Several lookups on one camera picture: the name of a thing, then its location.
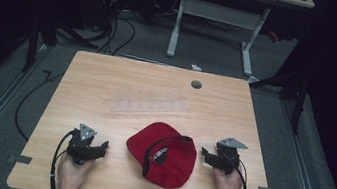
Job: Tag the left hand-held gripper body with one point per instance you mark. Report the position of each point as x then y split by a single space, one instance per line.
81 145

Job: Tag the black metal stand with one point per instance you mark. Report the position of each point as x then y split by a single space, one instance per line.
298 103
33 44

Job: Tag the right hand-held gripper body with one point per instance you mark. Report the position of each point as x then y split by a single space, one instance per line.
229 152

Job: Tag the person's left hand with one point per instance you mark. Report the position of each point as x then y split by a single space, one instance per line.
72 172

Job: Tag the red baseball cap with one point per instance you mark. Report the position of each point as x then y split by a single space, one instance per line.
164 156

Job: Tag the white desk frame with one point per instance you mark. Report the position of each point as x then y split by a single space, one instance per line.
219 12

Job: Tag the grey table grommet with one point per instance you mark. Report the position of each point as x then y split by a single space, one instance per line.
196 85

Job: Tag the white paper scrap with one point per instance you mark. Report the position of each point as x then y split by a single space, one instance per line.
196 67

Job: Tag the person's right hand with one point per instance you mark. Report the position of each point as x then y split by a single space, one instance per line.
227 185

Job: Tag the small red object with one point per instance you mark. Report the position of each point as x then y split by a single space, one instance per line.
273 36

